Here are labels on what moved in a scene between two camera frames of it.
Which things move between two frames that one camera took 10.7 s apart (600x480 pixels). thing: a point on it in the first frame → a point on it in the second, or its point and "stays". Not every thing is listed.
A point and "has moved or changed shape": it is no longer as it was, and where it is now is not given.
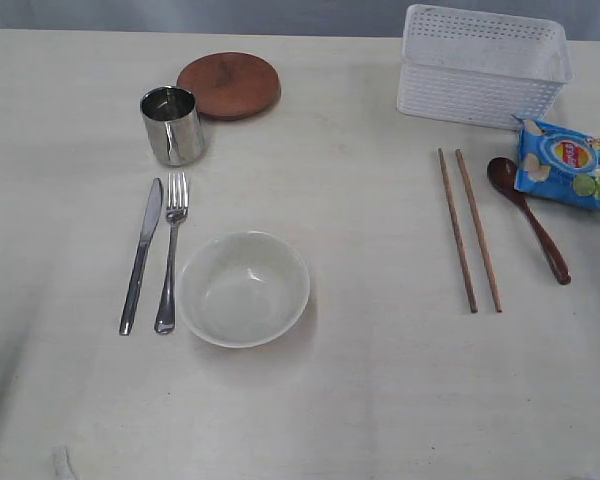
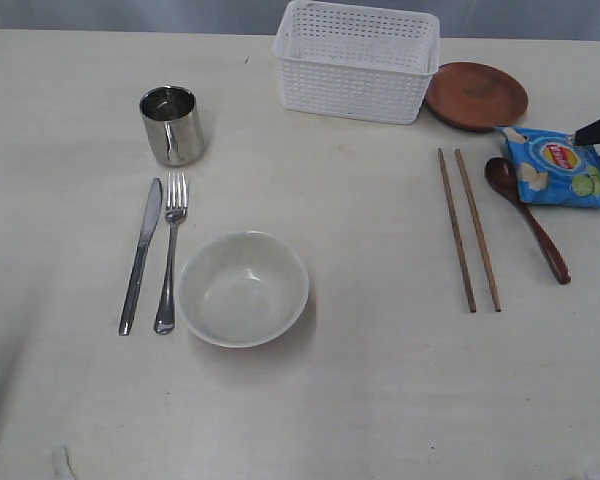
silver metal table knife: [131, 304] stays
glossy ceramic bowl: [243, 289] stays
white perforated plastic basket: [482, 67] → [357, 60]
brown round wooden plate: [231, 86] → [475, 96]
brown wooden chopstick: [464, 258] stays
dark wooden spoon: [503, 174] stays
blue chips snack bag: [566, 166] has moved or changed shape
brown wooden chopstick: [460, 160] stays
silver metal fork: [165, 317] stays
